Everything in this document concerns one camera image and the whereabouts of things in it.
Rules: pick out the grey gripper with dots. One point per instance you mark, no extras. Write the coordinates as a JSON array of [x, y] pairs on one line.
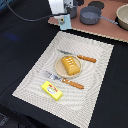
[[67, 7]]

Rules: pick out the orange bread loaf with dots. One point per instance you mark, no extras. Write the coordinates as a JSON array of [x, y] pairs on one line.
[[70, 65]]

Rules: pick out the yellow butter box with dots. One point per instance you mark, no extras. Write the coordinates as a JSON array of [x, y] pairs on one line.
[[53, 91]]

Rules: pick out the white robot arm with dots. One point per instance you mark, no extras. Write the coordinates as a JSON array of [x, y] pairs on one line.
[[61, 6]]

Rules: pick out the dark grey cooking pot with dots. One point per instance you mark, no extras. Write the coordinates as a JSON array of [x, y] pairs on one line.
[[74, 10]]

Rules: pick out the dark grey saucepan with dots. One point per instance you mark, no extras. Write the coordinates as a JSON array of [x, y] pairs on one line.
[[90, 15]]

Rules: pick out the pink wooden tray board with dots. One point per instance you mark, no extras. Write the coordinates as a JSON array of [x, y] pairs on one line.
[[103, 28]]

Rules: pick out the beige bowl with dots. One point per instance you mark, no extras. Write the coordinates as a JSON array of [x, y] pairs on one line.
[[122, 15]]

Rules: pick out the round beige plate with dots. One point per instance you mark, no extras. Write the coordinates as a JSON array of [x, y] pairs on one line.
[[62, 71]]

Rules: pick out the beige woven placemat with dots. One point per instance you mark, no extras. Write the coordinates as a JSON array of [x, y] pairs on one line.
[[71, 98]]

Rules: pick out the knife with orange handle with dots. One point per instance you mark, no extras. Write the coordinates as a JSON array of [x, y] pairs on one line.
[[79, 56]]

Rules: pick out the fork with orange handle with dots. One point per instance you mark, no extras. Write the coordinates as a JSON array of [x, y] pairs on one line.
[[66, 81]]

